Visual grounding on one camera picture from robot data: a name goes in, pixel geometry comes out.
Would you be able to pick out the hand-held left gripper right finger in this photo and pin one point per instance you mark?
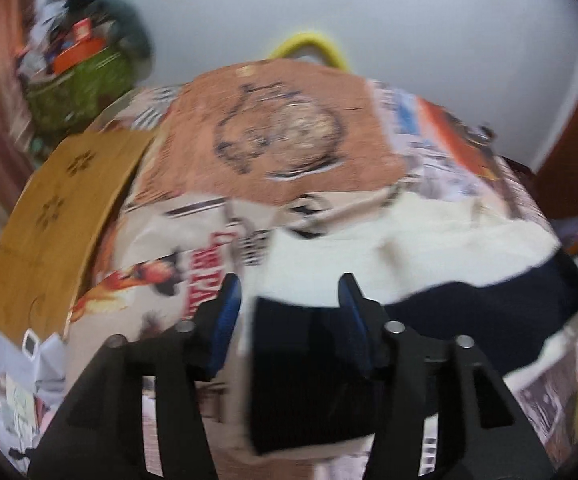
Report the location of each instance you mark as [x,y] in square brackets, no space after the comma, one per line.
[351,310]

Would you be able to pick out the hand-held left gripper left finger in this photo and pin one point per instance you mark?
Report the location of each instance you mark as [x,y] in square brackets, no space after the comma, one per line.
[226,310]

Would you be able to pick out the black and white striped sweater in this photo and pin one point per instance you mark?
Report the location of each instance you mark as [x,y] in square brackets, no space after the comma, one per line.
[419,240]

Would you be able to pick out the pile of clothes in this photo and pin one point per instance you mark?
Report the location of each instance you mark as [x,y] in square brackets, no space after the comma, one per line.
[59,15]

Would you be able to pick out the wooden lap desk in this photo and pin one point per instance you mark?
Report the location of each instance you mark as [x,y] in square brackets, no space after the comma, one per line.
[54,240]

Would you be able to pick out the stack of papers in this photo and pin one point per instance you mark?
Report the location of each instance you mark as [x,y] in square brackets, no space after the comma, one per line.
[14,400]

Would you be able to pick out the green storage bin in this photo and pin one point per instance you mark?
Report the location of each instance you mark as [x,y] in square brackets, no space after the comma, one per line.
[84,90]

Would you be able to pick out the yellow foam tube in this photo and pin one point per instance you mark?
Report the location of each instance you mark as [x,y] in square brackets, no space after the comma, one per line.
[299,39]

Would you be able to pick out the orange flat box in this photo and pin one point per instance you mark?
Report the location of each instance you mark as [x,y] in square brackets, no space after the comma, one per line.
[76,52]

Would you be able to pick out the small orange box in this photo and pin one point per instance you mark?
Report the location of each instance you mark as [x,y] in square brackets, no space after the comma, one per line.
[83,29]

